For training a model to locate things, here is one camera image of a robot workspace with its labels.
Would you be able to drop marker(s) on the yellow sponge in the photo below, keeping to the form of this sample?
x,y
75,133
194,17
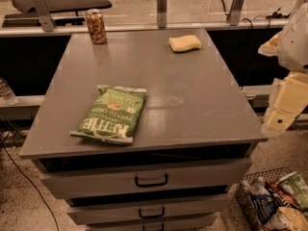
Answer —
x,y
184,43

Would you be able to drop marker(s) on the clear plastic water bottle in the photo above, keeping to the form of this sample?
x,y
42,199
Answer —
x,y
7,93

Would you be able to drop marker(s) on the metal bracket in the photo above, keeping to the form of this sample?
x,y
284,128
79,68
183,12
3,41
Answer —
x,y
162,13
233,18
45,20

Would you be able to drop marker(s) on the patterned drink can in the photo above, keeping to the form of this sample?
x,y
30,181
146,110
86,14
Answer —
x,y
96,26

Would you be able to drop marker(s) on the right metal bracket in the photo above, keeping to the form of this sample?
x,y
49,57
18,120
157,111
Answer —
x,y
233,18

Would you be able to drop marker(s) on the yellow snack bag in basket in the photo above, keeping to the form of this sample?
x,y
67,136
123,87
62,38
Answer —
x,y
288,219

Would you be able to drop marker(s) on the middle drawer with black handle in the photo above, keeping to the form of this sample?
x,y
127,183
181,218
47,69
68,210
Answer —
x,y
179,207

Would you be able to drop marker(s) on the middle metal bracket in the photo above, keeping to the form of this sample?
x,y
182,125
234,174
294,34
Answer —
x,y
162,13

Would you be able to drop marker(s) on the bottom drawer with black handle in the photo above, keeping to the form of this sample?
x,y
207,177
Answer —
x,y
173,224

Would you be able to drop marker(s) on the black bench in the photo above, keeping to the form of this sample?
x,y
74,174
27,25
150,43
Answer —
x,y
27,14

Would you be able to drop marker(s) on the left metal bracket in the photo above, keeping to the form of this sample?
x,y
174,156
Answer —
x,y
45,20

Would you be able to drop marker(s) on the green jalapeno chip bag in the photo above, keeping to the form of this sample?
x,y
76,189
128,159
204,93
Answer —
x,y
113,116

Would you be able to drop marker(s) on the top drawer with black handle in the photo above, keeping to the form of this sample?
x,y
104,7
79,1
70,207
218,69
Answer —
x,y
147,179

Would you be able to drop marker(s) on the plastic bottle in basket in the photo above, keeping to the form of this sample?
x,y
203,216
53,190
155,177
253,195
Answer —
x,y
257,186

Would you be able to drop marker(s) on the drawer with black handle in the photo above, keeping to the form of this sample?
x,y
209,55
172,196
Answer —
x,y
147,179
179,207
173,224

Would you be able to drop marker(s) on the wire basket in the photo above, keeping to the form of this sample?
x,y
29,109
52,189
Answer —
x,y
243,195

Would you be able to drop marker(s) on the blue snack bag in basket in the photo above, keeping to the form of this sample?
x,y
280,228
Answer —
x,y
265,206

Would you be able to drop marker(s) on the green snack bag in basket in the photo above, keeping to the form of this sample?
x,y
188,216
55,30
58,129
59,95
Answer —
x,y
295,185

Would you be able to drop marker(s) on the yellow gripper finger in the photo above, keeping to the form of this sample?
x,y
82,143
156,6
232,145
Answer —
x,y
270,47
287,100

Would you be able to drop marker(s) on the red snack bag in basket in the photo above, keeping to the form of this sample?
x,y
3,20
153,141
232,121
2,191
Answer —
x,y
283,198

